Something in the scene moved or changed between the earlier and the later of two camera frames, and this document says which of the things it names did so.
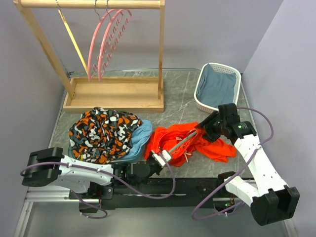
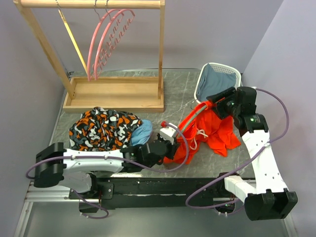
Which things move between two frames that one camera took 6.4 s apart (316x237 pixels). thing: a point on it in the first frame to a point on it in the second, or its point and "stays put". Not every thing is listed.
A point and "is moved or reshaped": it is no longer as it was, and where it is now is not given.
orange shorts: [165, 138] is moved or reshaped
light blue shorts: [139, 135] stays put
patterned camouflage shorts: [102, 136] stays put
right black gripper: [207, 123] to [229, 94]
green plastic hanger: [183, 141] to [194, 117]
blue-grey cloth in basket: [215, 88] stays put
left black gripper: [151, 156] to [173, 148]
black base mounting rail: [160, 192] stays put
